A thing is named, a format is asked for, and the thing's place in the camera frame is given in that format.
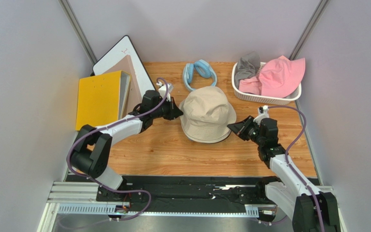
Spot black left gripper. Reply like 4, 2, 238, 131
151, 96, 183, 120

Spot pink and beige reversible hat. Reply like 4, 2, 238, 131
179, 86, 237, 144

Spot pink bucket hat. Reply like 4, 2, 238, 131
257, 56, 306, 98

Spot black bucket hat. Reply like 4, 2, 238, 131
204, 132, 231, 144

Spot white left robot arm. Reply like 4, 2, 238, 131
67, 90, 183, 190

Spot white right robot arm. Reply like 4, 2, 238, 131
227, 116, 341, 232

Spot white perforated plastic basket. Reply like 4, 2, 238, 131
231, 62, 302, 105

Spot pink brown folder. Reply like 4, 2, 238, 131
105, 55, 142, 119

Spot light blue headphones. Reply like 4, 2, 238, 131
182, 59, 218, 92

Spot grey hat in basket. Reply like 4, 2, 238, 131
234, 51, 261, 81

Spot yellow binder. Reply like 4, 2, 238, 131
75, 70, 131, 131

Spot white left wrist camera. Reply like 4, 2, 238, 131
157, 81, 173, 102

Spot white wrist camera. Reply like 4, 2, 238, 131
157, 81, 173, 102
254, 105, 270, 125

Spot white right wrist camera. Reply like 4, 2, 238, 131
254, 105, 270, 125

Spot white board black frame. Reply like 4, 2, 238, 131
92, 35, 156, 94

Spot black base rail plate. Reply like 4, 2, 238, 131
96, 175, 275, 213

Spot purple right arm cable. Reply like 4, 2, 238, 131
259, 104, 326, 232

